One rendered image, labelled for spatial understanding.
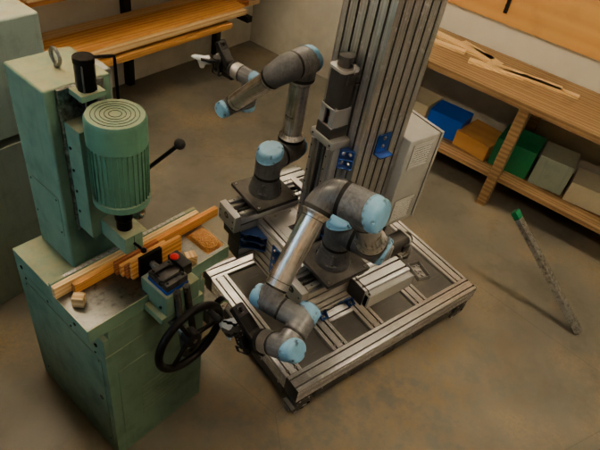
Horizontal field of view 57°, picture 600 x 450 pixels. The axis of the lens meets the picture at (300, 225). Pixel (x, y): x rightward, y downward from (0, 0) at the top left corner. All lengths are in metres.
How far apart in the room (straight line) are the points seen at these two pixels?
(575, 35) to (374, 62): 2.54
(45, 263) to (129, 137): 0.78
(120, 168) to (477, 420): 2.12
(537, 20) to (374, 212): 2.97
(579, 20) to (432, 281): 2.10
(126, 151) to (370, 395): 1.80
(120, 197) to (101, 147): 0.18
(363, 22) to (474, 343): 1.96
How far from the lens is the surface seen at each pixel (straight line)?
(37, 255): 2.25
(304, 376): 2.57
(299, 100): 2.32
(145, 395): 2.39
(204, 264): 2.04
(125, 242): 1.88
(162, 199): 3.69
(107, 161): 1.64
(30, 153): 2.01
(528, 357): 3.38
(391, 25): 1.90
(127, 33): 4.27
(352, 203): 1.64
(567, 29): 4.35
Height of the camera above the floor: 2.36
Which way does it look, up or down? 41 degrees down
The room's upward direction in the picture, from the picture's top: 11 degrees clockwise
